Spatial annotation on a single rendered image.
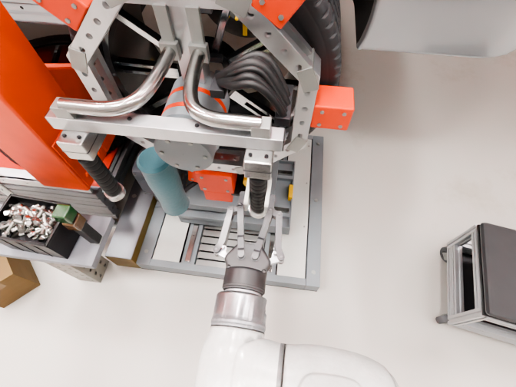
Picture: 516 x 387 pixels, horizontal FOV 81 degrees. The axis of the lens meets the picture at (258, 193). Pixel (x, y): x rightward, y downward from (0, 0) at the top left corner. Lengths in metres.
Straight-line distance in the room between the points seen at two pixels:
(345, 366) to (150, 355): 1.05
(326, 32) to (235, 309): 0.56
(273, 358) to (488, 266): 0.99
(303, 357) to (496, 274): 0.96
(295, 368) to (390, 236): 1.20
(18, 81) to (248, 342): 0.75
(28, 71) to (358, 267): 1.36
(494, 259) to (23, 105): 1.48
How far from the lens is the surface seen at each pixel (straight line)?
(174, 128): 0.55
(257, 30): 0.62
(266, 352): 0.49
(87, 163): 0.68
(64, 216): 0.94
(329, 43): 0.72
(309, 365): 0.49
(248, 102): 0.87
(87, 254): 1.11
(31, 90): 0.93
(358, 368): 0.50
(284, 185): 1.45
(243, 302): 0.50
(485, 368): 1.64
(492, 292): 1.31
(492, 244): 1.39
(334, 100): 0.74
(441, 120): 2.20
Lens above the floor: 1.37
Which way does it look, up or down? 60 degrees down
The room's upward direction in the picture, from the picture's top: straight up
